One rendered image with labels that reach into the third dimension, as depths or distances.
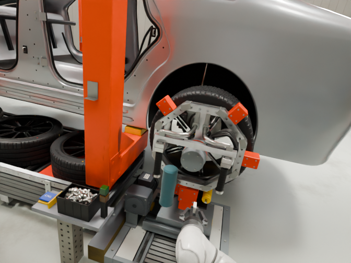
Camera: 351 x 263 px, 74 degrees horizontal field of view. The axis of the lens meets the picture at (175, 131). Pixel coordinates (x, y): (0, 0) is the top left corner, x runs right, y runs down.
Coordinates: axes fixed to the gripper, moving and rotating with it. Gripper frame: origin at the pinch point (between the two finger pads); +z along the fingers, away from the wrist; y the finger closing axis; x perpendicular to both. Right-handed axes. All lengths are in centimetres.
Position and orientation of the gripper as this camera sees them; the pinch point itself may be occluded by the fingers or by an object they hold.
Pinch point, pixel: (194, 207)
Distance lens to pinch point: 120.9
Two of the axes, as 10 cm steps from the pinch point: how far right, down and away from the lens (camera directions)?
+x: -1.7, 9.8, 1.2
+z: 1.2, -1.0, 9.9
